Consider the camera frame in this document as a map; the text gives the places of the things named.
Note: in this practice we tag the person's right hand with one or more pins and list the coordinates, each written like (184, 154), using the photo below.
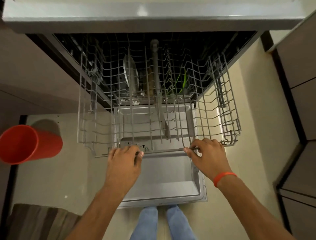
(209, 158)

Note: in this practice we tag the person's left hand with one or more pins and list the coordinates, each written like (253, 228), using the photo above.
(123, 170)

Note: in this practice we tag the silver dishwasher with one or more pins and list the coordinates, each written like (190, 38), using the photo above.
(160, 173)

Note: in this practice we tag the round green plate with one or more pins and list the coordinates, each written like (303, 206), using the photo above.
(185, 81)

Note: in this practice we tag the tan speckled plate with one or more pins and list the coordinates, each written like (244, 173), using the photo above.
(149, 84)

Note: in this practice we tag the white plate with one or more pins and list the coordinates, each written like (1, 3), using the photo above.
(129, 71)

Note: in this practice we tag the person's left forearm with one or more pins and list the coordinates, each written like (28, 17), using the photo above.
(98, 215)

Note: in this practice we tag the person's right forearm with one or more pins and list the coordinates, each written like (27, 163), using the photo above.
(251, 210)

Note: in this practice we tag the orange thread wristband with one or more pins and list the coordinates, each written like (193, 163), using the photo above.
(224, 176)

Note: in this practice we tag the red plastic bucket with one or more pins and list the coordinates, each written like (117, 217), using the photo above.
(47, 146)

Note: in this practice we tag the striped brown floor mat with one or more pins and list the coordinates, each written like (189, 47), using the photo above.
(42, 222)

